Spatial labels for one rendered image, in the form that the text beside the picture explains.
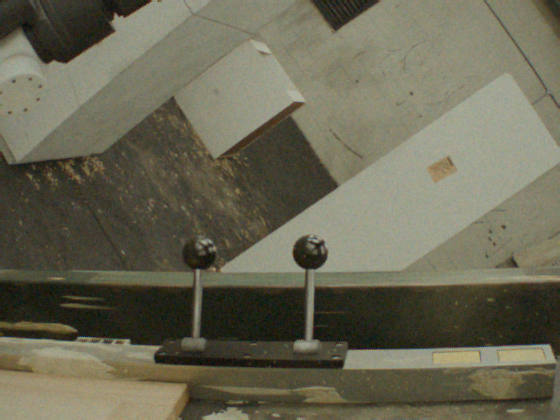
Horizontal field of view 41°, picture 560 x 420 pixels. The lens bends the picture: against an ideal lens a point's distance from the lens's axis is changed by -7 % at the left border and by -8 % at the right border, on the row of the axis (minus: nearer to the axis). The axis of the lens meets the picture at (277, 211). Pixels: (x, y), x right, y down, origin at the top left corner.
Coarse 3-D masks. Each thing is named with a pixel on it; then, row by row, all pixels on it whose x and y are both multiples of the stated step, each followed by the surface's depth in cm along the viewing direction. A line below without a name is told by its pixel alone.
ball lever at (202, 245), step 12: (192, 240) 86; (204, 240) 86; (192, 252) 86; (204, 252) 86; (216, 252) 87; (192, 264) 86; (204, 264) 86; (192, 300) 86; (192, 312) 85; (192, 324) 85; (192, 336) 84; (192, 348) 83; (204, 348) 83
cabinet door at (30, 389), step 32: (0, 384) 83; (32, 384) 83; (64, 384) 83; (96, 384) 83; (128, 384) 83; (160, 384) 83; (0, 416) 76; (32, 416) 76; (64, 416) 76; (96, 416) 76; (128, 416) 75; (160, 416) 75
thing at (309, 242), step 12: (300, 240) 84; (312, 240) 84; (300, 252) 84; (312, 252) 83; (324, 252) 84; (300, 264) 84; (312, 264) 84; (312, 276) 84; (312, 288) 84; (312, 300) 83; (312, 312) 83; (312, 324) 83; (312, 336) 83; (300, 348) 81; (312, 348) 81
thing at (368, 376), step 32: (0, 352) 87; (32, 352) 87; (64, 352) 87; (96, 352) 86; (128, 352) 86; (352, 352) 83; (384, 352) 83; (416, 352) 82; (480, 352) 80; (544, 352) 78; (192, 384) 83; (224, 384) 82; (256, 384) 81; (288, 384) 81; (320, 384) 80; (352, 384) 80; (384, 384) 79; (416, 384) 79; (448, 384) 78; (480, 384) 77; (512, 384) 77; (544, 384) 76
